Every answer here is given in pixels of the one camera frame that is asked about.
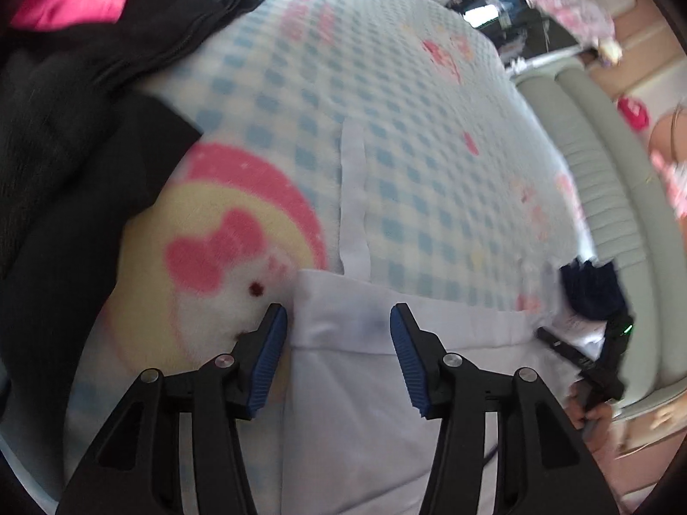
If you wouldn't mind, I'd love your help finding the navy folded garment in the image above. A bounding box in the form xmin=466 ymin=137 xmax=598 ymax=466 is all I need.
xmin=559 ymin=258 xmax=629 ymax=321

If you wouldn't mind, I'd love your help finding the pink patterned cloth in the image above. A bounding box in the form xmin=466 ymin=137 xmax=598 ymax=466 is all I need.
xmin=525 ymin=0 xmax=616 ymax=47

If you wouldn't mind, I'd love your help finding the pink bunny plush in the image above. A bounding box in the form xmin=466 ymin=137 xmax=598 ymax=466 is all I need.
xmin=650 ymin=150 xmax=687 ymax=218

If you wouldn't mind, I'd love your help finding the blue checkered cartoon blanket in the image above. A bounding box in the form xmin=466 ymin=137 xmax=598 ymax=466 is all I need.
xmin=65 ymin=0 xmax=593 ymax=514

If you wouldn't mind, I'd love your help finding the grey padded headboard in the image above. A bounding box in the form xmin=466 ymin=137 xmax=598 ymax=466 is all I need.
xmin=512 ymin=59 xmax=686 ymax=420

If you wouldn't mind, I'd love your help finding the white folded clothes stack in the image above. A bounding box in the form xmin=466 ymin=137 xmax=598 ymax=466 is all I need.
xmin=552 ymin=312 xmax=607 ymax=359

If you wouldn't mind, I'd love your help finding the operator right hand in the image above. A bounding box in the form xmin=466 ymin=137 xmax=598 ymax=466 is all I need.
xmin=565 ymin=384 xmax=614 ymax=463

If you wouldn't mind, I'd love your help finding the red round plush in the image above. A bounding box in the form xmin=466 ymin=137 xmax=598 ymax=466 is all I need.
xmin=616 ymin=95 xmax=650 ymax=133

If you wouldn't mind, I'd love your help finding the black garment pile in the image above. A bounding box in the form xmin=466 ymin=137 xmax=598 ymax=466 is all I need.
xmin=1 ymin=0 xmax=262 ymax=438

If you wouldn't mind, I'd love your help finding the light grey navy-trimmed t-shirt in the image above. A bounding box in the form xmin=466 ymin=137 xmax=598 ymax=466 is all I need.
xmin=278 ymin=117 xmax=575 ymax=515

